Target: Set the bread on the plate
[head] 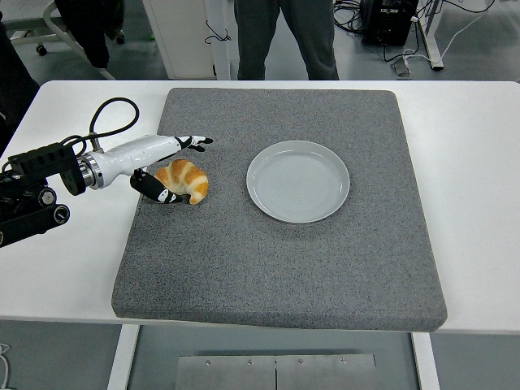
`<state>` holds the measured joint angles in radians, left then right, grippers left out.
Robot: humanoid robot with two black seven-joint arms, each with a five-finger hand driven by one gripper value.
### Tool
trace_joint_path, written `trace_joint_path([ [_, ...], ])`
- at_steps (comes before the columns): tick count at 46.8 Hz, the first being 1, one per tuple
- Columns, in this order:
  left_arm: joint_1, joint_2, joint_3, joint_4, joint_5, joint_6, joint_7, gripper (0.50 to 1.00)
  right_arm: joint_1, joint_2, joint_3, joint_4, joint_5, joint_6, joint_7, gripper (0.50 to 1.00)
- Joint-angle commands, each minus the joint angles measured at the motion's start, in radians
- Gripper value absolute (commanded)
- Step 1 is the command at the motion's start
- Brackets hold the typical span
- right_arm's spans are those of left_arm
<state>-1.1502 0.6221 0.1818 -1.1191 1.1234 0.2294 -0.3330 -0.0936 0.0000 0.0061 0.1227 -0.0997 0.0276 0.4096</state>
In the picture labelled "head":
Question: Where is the black looped cable on post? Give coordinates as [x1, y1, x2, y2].
[204, 19, 232, 45]

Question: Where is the black computer case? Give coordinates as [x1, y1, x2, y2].
[361, 0, 419, 46]

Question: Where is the person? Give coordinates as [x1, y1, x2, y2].
[0, 11, 41, 158]
[234, 0, 340, 81]
[54, 0, 126, 69]

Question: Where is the white table leg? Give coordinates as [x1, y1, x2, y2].
[410, 331, 442, 390]
[106, 324, 141, 390]

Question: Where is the thin white cable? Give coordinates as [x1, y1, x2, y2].
[0, 343, 11, 388]

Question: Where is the grey round plate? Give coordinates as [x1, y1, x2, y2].
[245, 140, 351, 224]

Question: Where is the white desk leg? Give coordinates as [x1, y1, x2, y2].
[418, 0, 444, 71]

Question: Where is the golden croissant bread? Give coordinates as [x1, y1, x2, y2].
[153, 158, 210, 206]

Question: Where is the white floor cable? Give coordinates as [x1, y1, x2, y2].
[401, 0, 499, 63]

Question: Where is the black floor cable bundle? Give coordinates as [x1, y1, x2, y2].
[332, 0, 366, 36]

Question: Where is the grey speckled mat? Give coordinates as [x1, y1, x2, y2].
[110, 87, 449, 332]

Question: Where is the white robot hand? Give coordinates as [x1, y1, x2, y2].
[96, 133, 215, 206]

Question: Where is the white upright post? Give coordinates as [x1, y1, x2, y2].
[205, 0, 231, 81]

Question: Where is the white wheeled tube frame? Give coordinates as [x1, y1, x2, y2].
[7, 0, 117, 81]

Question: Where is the white cabinet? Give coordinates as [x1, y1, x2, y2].
[141, 0, 216, 80]

